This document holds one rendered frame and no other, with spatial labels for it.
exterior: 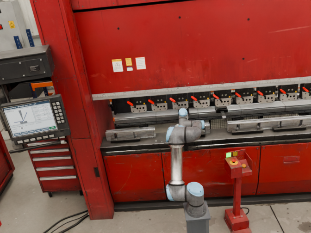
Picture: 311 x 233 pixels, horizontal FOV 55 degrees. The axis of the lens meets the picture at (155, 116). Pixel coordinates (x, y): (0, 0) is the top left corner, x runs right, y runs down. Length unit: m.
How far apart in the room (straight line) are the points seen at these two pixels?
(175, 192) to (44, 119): 1.17
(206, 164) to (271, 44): 1.29
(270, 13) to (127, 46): 1.21
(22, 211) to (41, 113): 1.77
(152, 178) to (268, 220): 1.26
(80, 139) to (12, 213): 1.52
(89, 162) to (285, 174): 1.98
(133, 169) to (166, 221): 0.67
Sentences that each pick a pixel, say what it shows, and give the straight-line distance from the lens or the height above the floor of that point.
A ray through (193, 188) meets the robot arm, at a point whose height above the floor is 1.00.
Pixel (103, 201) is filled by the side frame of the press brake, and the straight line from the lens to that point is 3.31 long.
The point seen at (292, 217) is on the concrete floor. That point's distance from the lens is 3.49.
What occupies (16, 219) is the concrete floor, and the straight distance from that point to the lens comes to 3.94.
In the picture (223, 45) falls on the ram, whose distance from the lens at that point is 2.69.
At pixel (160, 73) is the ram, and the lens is 2.71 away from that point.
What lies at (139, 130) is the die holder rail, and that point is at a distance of 2.99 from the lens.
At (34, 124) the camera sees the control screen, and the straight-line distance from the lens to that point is 2.56.
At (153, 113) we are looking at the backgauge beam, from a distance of 3.24.
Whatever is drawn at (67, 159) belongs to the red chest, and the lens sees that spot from 3.53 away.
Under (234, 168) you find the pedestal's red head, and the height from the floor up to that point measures 0.77.
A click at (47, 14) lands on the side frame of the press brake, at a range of 2.54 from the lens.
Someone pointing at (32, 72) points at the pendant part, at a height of 1.81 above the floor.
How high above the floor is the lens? 2.44
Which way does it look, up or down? 27 degrees down
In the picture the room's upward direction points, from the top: 7 degrees counter-clockwise
